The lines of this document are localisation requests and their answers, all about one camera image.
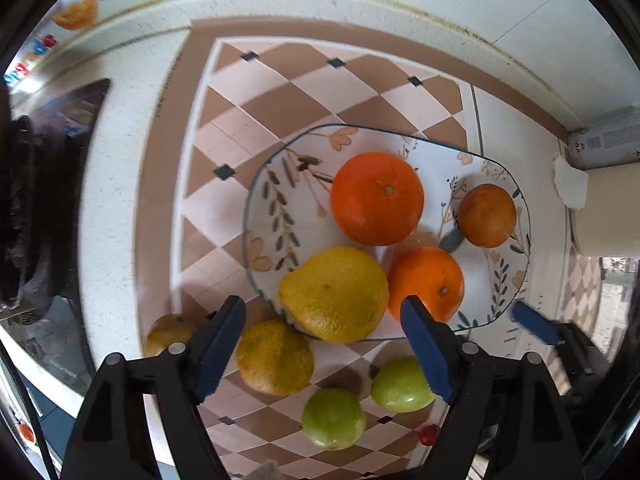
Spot large orange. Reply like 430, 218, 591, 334
330, 151, 425, 247

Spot peeled orange wall sticker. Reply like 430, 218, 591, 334
52, 0, 100, 31

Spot medium orange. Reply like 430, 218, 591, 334
387, 246, 465, 324

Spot checked brown table mat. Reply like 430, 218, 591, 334
134, 18, 572, 480

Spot colourful letter stickers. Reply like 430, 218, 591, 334
3, 34, 57, 87

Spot small yellow-orange citrus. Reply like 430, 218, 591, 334
144, 313, 200, 359

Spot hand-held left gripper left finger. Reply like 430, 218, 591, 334
60, 295, 247, 480

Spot dark tablet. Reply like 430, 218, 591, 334
46, 78, 112, 162

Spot floral ceramic plate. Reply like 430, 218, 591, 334
242, 123, 532, 344

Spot green lime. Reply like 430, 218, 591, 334
301, 387, 367, 451
370, 355, 436, 414

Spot large yellow citrus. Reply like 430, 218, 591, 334
278, 246, 390, 345

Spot tissue pack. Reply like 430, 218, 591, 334
567, 110, 640, 171

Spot cream container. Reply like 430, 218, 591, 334
570, 162, 640, 259

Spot white paper tissue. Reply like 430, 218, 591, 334
552, 152, 590, 210

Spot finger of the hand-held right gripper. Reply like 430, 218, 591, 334
512, 301, 608, 401

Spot small dark orange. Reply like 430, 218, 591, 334
457, 183, 518, 250

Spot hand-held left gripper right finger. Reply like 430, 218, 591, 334
399, 295, 586, 480

